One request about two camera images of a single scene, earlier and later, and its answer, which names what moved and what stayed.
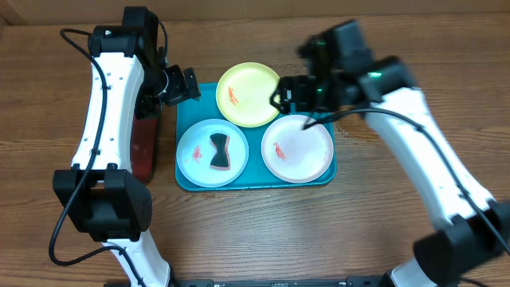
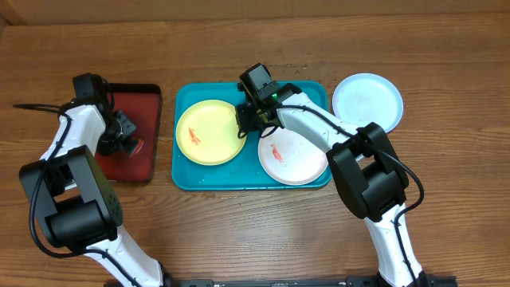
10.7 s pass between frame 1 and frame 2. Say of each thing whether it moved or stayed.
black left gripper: moved
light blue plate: moved
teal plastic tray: stayed
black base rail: stayed
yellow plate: moved
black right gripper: moved
